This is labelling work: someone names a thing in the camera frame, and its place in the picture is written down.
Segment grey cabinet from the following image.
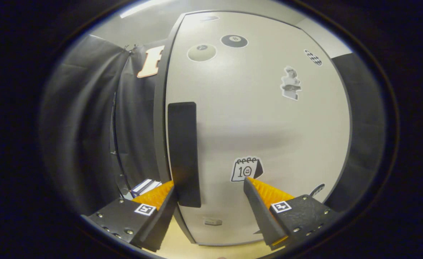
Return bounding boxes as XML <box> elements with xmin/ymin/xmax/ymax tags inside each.
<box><xmin>153</xmin><ymin>9</ymin><xmax>354</xmax><ymax>249</ymax></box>

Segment blue and white boxes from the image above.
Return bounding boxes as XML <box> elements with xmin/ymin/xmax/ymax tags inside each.
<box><xmin>130</xmin><ymin>178</ymin><xmax>162</xmax><ymax>198</ymax></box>

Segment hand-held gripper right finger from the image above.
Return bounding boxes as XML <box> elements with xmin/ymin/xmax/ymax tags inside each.
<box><xmin>243</xmin><ymin>177</ymin><xmax>341</xmax><ymax>251</ymax></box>

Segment black backdrop cloth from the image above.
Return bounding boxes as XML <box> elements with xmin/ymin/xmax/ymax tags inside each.
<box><xmin>39</xmin><ymin>34</ymin><xmax>388</xmax><ymax>216</ymax></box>

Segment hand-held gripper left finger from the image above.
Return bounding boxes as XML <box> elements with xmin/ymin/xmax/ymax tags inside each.
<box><xmin>82</xmin><ymin>180</ymin><xmax>178</xmax><ymax>253</ymax></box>

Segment black door handle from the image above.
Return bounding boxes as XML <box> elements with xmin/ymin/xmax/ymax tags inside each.
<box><xmin>167</xmin><ymin>102</ymin><xmax>202</xmax><ymax>208</ymax></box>

